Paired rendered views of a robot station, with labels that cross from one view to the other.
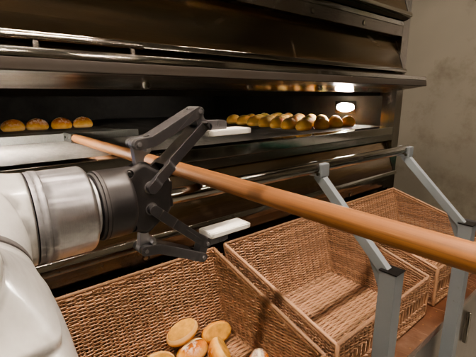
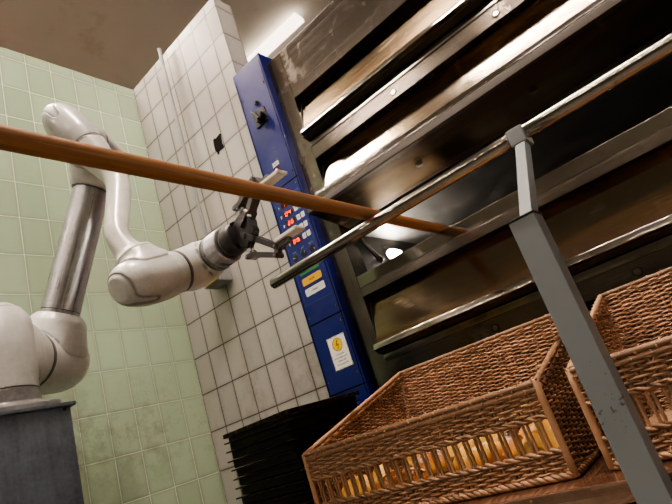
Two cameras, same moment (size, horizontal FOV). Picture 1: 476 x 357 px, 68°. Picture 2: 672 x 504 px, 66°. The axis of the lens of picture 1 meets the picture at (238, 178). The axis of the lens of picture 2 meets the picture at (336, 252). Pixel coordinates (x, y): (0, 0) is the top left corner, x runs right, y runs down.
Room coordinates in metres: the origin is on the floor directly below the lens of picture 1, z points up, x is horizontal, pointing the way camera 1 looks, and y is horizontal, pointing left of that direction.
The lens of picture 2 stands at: (0.28, -0.99, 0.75)
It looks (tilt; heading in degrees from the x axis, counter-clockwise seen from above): 18 degrees up; 75
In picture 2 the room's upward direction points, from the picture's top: 19 degrees counter-clockwise
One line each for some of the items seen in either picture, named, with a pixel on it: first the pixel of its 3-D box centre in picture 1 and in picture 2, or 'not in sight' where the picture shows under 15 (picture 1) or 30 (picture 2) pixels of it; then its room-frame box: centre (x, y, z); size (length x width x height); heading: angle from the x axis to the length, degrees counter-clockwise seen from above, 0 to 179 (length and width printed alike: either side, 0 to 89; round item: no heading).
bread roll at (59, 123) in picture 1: (61, 122); not in sight; (1.80, 0.89, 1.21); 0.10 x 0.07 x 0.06; 132
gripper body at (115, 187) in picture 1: (132, 199); (242, 234); (0.39, 0.12, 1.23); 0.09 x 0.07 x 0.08; 130
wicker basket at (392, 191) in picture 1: (409, 235); not in sight; (1.53, -0.79, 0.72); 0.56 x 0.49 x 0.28; 129
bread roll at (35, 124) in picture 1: (37, 124); not in sight; (1.73, 0.97, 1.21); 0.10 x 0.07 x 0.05; 133
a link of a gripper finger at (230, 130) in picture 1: (224, 131); (272, 179); (0.47, 0.02, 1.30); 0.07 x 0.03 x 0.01; 130
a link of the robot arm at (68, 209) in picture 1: (62, 212); (222, 248); (0.34, 0.18, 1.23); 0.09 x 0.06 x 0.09; 40
